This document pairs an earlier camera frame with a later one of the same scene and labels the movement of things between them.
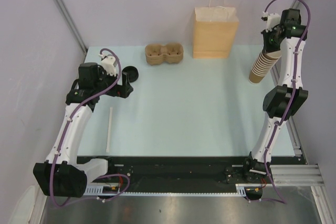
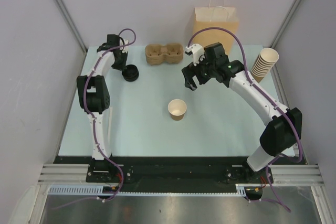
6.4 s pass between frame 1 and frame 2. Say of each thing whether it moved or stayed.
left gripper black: moved
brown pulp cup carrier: stayed
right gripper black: moved
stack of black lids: stayed
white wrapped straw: stayed
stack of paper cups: stayed
